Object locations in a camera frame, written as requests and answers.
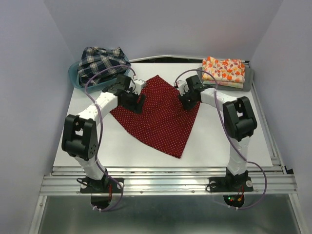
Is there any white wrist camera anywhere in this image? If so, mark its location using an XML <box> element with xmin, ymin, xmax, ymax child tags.
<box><xmin>174</xmin><ymin>80</ymin><xmax>189</xmax><ymax>96</ymax></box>
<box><xmin>130</xmin><ymin>79</ymin><xmax>146</xmax><ymax>95</ymax></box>

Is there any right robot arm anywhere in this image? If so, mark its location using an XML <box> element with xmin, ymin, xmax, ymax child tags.
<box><xmin>175</xmin><ymin>75</ymin><xmax>257</xmax><ymax>193</ymax></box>

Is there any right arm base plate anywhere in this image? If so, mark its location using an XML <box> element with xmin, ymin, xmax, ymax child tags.
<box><xmin>206</xmin><ymin>177</ymin><xmax>254</xmax><ymax>193</ymax></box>

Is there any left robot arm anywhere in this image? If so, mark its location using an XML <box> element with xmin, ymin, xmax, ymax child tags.
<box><xmin>61</xmin><ymin>75</ymin><xmax>146</xmax><ymax>194</ymax></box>

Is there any red polka dot skirt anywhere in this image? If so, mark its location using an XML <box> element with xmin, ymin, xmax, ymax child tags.
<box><xmin>111</xmin><ymin>76</ymin><xmax>200</xmax><ymax>158</ymax></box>

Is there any grey tray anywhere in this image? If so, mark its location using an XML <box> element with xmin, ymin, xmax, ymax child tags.
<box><xmin>197</xmin><ymin>68</ymin><xmax>254</xmax><ymax>92</ymax></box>

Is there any navy plaid skirt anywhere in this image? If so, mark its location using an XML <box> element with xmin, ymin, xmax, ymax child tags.
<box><xmin>77</xmin><ymin>47</ymin><xmax>131</xmax><ymax>87</ymax></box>

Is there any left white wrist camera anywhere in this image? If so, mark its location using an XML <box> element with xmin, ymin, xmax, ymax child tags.
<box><xmin>130</xmin><ymin>79</ymin><xmax>146</xmax><ymax>95</ymax></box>

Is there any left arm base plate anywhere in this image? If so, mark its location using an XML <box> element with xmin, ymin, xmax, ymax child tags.
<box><xmin>76</xmin><ymin>177</ymin><xmax>124</xmax><ymax>194</ymax></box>

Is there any orange floral folded skirt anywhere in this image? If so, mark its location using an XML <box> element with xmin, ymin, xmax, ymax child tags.
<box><xmin>202</xmin><ymin>57</ymin><xmax>245</xmax><ymax>84</ymax></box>

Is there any teal plastic basket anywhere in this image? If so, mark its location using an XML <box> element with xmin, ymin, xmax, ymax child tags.
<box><xmin>68</xmin><ymin>59</ymin><xmax>131</xmax><ymax>93</ymax></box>

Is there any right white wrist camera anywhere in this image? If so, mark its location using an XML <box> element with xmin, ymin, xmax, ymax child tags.
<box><xmin>174</xmin><ymin>80</ymin><xmax>189</xmax><ymax>96</ymax></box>

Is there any pale folded skirt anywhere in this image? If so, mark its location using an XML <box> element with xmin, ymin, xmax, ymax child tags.
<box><xmin>203</xmin><ymin>80</ymin><xmax>244</xmax><ymax>89</ymax></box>

